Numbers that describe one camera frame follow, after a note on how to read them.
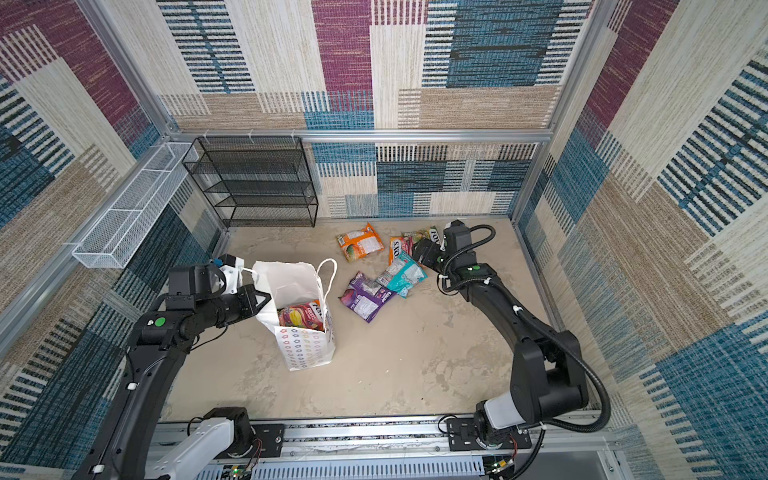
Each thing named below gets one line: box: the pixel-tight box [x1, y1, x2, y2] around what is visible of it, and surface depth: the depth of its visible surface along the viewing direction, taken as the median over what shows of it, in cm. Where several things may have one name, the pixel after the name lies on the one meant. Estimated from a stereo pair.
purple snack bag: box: [338, 271, 397, 324], surface depth 97 cm
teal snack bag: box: [376, 251, 428, 299], surface depth 101 cm
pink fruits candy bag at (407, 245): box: [401, 236, 414, 256], surface depth 110 cm
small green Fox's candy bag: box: [414, 226, 441, 244], surface depth 114 cm
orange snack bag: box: [336, 222, 385, 263], surface depth 113 cm
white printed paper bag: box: [252, 259, 338, 372], surface depth 76 cm
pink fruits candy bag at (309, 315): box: [277, 300, 325, 332], surface depth 86 cm
